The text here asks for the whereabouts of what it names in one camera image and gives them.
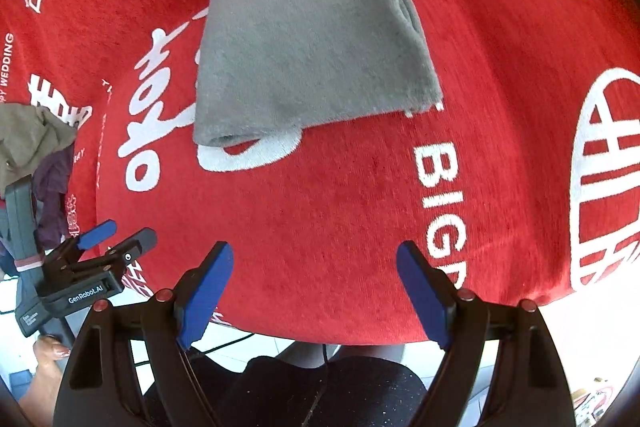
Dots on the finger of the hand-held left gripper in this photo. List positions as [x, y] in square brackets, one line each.
[132, 246]
[97, 234]

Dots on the person's left hand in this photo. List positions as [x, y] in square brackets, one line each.
[47, 362]

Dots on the red printed blanket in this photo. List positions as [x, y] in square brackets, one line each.
[340, 217]

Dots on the grey fleece garment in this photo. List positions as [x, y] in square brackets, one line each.
[310, 42]

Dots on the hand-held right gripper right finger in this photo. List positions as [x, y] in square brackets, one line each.
[425, 297]

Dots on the dark purple cloth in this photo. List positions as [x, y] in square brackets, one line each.
[52, 187]

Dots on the olive green cloth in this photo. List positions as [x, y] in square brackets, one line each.
[30, 137]

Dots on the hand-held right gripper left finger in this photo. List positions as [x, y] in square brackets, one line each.
[207, 292]

